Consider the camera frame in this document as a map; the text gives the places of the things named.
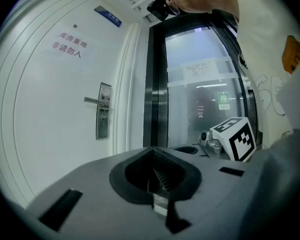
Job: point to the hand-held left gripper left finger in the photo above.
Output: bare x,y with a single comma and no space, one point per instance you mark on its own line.
120,181

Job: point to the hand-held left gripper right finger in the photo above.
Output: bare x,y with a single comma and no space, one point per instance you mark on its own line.
190,181

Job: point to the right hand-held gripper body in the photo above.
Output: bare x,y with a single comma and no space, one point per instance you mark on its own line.
240,140

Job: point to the silver door lock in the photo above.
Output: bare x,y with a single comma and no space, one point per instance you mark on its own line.
102,129

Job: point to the white door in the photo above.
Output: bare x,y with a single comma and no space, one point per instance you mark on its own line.
52,109

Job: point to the black framed glass door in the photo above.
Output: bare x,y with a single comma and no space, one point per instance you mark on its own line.
155,84

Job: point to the door peephole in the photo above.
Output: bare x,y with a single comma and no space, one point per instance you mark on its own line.
75,26

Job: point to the blue door sign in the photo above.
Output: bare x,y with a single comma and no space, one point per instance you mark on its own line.
108,16

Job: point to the green push sticker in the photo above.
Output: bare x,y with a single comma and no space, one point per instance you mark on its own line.
224,101

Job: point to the white paper sheet on glass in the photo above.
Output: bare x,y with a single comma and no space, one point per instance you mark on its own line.
200,70

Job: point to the white printed shirt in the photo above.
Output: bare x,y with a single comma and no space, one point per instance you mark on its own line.
262,46

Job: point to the orange badge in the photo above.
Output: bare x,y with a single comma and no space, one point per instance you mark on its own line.
293,55

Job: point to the white paper notice red letters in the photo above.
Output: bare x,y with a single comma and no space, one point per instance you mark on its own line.
68,47

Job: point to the clear eyeglasses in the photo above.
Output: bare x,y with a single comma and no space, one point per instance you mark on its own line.
168,1

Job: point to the white door frame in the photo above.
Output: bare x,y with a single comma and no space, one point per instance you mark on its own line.
125,89

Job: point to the black head camera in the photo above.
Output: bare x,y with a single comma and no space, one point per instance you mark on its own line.
157,9

